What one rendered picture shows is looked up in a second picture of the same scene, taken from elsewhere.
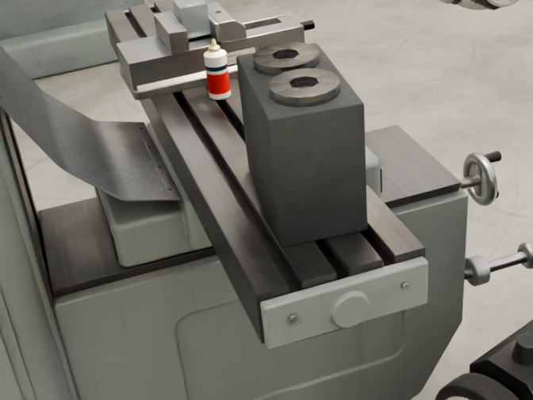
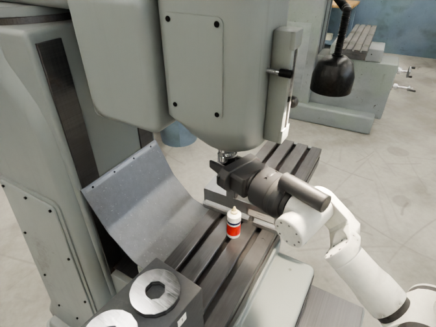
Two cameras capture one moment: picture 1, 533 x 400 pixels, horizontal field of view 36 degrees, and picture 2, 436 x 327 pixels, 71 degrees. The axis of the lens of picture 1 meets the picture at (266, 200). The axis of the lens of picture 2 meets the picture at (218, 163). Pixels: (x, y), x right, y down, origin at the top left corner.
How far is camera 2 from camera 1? 96 cm
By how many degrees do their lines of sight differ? 38
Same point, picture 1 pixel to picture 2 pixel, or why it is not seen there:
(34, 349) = (92, 286)
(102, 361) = not seen: hidden behind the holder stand
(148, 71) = (213, 196)
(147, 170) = (172, 247)
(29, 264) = (95, 256)
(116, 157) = (170, 229)
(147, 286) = not seen: hidden behind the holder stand
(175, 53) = (228, 196)
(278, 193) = not seen: outside the picture
